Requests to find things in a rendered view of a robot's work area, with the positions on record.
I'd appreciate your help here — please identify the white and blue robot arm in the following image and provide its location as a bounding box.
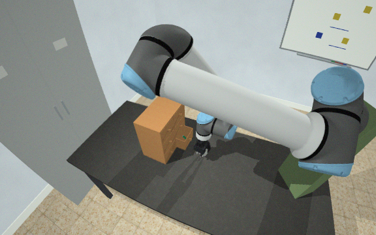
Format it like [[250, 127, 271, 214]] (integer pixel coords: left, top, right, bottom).
[[121, 24, 369, 177]]

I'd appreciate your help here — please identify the tan wooden chest of drawers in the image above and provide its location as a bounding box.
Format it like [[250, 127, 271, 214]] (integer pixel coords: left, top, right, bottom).
[[133, 97, 182, 164]]

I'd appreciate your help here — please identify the brown wooden drawer front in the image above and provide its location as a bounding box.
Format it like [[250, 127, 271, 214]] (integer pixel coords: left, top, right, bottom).
[[176, 125, 193, 150], [163, 129, 175, 154], [174, 105, 184, 126], [161, 117, 174, 143], [164, 140, 176, 162], [175, 115, 184, 136]]

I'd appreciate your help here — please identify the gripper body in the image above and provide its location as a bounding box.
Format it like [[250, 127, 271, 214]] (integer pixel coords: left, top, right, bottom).
[[194, 139, 210, 154]]

